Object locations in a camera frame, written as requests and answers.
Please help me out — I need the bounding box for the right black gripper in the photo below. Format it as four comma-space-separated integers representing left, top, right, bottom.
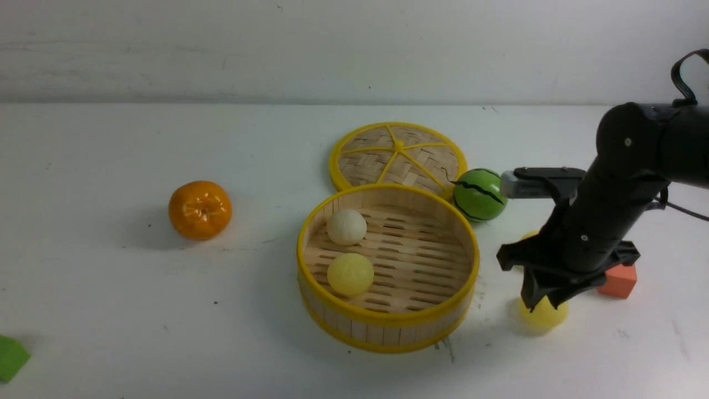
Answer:
496, 170, 669, 311

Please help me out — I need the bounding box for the yellow toy bun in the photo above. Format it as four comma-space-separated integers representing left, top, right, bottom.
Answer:
517, 297, 569, 334
520, 231, 539, 241
327, 253, 374, 297

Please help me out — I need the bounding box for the white toy bun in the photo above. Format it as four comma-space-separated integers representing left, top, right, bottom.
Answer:
326, 209, 367, 247

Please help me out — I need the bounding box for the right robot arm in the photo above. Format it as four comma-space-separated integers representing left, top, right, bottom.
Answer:
497, 102, 708, 310

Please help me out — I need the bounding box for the yellow-rimmed bamboo steamer tray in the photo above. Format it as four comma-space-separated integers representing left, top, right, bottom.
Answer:
296, 184, 480, 354

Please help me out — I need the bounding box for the woven bamboo steamer lid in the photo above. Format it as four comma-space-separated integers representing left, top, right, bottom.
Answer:
327, 122, 469, 200

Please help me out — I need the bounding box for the orange foam cube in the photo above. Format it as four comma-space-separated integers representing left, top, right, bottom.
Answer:
596, 264, 638, 300

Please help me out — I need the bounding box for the green toy watermelon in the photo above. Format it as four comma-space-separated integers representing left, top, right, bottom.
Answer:
452, 168, 507, 223

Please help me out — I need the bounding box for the orange toy tangerine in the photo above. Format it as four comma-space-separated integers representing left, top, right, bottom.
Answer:
168, 180, 233, 241

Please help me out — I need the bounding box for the green foam block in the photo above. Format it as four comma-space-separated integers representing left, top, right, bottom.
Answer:
0, 335, 31, 383

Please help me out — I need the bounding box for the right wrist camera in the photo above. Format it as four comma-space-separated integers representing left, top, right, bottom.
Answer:
500, 167, 587, 202

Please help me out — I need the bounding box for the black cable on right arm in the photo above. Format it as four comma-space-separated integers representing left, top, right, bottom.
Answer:
656, 49, 709, 222

